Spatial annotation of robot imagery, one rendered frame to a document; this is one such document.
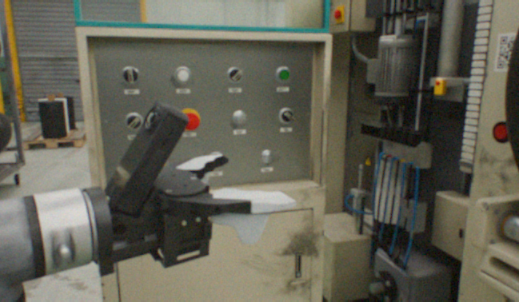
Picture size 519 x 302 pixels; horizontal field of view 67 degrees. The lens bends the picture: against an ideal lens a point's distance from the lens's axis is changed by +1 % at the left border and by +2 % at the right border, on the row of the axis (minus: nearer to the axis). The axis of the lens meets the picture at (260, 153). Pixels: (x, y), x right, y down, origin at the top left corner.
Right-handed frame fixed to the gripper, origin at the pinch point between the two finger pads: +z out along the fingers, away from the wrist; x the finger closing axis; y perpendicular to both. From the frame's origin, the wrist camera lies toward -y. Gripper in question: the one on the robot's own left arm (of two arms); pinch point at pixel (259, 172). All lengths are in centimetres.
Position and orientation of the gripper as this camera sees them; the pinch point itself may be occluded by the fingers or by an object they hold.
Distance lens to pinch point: 48.8
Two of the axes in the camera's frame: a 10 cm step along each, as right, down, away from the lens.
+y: -0.8, 9.4, 3.2
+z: 8.2, -1.2, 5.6
